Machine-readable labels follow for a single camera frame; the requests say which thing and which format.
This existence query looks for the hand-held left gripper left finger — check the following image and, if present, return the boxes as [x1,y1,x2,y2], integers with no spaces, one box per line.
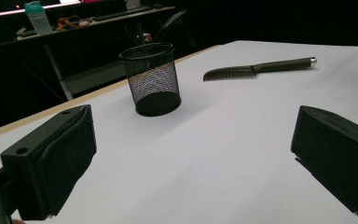
[0,104,97,221]

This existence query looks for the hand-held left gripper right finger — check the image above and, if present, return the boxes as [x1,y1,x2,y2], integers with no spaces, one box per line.
[290,105,358,222]

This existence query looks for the black mesh pen holder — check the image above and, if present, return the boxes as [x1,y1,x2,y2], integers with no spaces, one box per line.
[118,42,183,118]

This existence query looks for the desk with white legs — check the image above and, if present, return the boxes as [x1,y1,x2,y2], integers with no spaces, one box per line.
[12,5,177,102]

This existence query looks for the clear bottle with teal lid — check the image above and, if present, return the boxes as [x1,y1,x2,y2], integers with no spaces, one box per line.
[23,0,54,35]

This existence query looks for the black chair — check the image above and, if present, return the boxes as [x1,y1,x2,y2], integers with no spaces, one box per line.
[154,8,198,49]

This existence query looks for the orange cable bundle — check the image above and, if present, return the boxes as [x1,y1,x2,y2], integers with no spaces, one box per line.
[56,15,93,32]

